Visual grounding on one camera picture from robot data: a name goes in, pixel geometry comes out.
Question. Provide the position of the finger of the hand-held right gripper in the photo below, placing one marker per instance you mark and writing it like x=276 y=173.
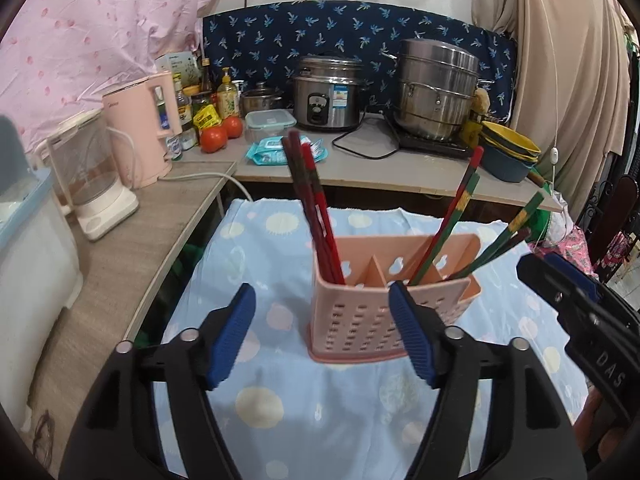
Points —
x=545 y=285
x=575 y=275

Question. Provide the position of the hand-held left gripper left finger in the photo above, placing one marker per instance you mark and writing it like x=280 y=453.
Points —
x=230 y=340

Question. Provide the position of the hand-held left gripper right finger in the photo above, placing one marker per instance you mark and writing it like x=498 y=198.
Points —
x=415 y=340

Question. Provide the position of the dark maroon chopstick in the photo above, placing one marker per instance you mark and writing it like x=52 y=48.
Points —
x=510 y=242

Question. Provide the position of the pink perforated utensil holder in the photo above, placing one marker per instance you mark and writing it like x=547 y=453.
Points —
x=360 y=325

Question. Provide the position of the green chopstick gold band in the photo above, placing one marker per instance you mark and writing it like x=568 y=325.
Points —
x=464 y=202
x=520 y=217

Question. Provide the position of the red chopstick black band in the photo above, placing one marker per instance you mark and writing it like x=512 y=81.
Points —
x=448 y=215

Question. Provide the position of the bright red chopstick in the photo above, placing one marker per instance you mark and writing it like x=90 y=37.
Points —
x=320 y=200

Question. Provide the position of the dark purple chopstick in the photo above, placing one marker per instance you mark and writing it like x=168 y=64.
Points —
x=292 y=165

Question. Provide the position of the pink patterned cloth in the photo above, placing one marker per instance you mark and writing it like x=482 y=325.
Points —
x=580 y=250

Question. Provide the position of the green plastic bag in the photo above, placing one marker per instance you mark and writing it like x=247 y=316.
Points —
x=547 y=215

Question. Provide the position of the black metal chair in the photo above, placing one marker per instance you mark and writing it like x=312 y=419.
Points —
x=625 y=210

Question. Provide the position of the light blue printed tablecloth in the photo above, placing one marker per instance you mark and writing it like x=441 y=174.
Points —
x=280 y=410

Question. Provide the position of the black induction cooker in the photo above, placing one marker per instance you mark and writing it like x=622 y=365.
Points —
x=430 y=146

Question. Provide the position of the blue wet wipes pack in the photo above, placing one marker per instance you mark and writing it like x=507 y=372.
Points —
x=267 y=152

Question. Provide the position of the brown loofah scrubber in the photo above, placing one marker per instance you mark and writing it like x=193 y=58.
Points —
x=482 y=100

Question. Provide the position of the small white bottle blue label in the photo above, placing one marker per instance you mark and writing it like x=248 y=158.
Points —
x=175 y=147

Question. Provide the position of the red tomato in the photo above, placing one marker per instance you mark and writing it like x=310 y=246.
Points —
x=233 y=127
x=214 y=139

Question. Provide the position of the clear jug white base appliance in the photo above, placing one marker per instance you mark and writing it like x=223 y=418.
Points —
x=95 y=185

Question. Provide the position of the white dish bin teal lid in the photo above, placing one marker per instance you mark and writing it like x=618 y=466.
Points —
x=30 y=270

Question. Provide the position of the beige curtain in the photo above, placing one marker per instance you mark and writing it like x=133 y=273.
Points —
x=575 y=60

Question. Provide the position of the clear food container blue lid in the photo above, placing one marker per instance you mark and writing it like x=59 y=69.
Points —
x=270 y=125

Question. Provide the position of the large steel steamer pot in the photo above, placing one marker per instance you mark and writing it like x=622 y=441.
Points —
x=437 y=90

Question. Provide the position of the yellow snack packet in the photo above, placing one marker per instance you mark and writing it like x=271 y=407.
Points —
x=206 y=117

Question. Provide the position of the pink electric kettle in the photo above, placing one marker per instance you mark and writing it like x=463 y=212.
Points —
x=137 y=130

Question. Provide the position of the clear glass bottle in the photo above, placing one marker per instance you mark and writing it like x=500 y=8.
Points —
x=183 y=105

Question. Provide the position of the small steel pot with lid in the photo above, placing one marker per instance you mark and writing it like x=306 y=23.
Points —
x=260 y=100

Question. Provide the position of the steel rice cooker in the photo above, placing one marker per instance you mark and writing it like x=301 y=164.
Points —
x=327 y=95

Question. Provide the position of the dark sauce bottle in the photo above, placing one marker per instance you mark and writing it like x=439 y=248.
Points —
x=205 y=77

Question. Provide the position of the green white carton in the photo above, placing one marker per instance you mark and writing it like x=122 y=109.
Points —
x=175 y=65

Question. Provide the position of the navy floral cloth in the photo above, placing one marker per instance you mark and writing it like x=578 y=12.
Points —
x=300 y=30

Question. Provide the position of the pink dotted cloth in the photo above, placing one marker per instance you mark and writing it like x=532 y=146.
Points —
x=90 y=35

